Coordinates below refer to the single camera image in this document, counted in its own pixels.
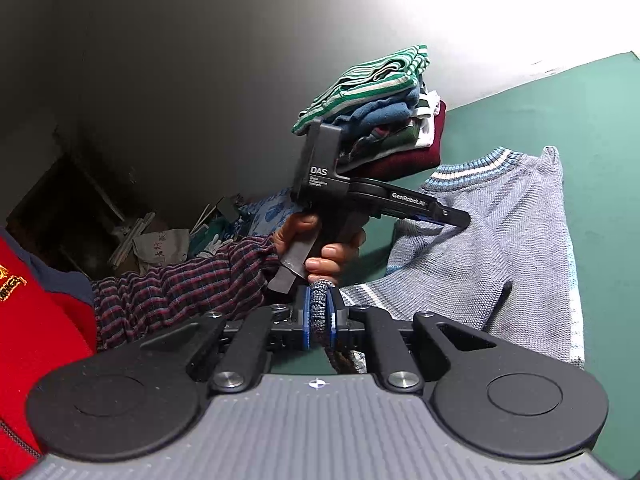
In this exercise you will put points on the grey knit sweater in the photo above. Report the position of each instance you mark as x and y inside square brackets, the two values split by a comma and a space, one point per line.
[490, 240]

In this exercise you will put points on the dark green garment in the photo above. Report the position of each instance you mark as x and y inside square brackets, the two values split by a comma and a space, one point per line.
[407, 134]

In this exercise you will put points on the blue sweater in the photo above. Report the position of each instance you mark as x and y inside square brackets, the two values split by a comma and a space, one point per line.
[385, 110]

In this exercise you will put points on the white gloves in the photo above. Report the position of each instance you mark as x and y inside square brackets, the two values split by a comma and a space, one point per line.
[214, 245]

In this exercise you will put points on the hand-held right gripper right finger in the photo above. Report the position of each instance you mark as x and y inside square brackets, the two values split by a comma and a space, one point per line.
[332, 322]

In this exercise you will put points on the person's red jacket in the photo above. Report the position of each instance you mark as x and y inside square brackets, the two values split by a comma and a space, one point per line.
[40, 320]

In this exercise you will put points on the white wooden slats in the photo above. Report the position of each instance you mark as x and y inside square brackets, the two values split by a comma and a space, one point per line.
[130, 240]

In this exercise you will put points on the dark wooden frame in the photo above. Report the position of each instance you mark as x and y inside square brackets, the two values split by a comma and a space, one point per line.
[50, 210]

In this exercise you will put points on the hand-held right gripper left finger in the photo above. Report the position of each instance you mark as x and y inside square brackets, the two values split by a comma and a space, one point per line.
[302, 320]

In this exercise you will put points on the person's left hand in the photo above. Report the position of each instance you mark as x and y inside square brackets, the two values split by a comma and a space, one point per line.
[295, 232]

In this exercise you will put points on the stack of folded clothes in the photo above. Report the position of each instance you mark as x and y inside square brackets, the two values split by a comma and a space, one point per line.
[427, 135]
[415, 160]

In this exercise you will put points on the person's left forearm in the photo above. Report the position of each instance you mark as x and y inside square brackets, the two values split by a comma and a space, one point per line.
[190, 285]

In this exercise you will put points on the multicoloured printed garment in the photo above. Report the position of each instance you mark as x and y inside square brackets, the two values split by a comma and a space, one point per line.
[372, 137]

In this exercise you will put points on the white cloth bag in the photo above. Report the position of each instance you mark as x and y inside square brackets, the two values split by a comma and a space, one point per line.
[160, 250]

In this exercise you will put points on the blue floral cloth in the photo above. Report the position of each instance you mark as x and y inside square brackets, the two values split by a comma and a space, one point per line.
[265, 215]

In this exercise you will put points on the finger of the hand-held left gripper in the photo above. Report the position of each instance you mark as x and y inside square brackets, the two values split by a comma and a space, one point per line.
[455, 217]
[425, 219]

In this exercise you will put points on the green white striped shirt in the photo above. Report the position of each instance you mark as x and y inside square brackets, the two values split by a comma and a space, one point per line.
[370, 77]

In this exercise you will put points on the green table mat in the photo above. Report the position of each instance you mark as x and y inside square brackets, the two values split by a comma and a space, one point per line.
[590, 120]

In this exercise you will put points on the dark grey box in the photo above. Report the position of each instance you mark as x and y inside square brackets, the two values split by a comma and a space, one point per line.
[229, 207]

